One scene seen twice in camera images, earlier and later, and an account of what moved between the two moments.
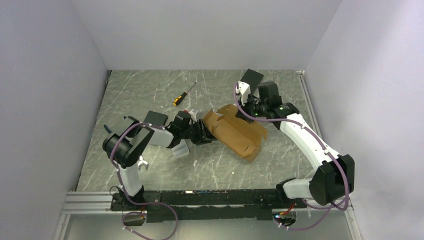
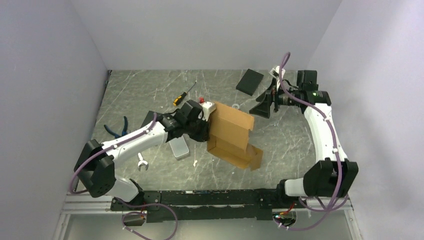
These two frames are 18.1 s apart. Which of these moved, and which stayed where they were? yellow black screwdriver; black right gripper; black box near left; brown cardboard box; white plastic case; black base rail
Moved: brown cardboard box; black right gripper
Stayed: white plastic case; black box near left; black base rail; yellow black screwdriver
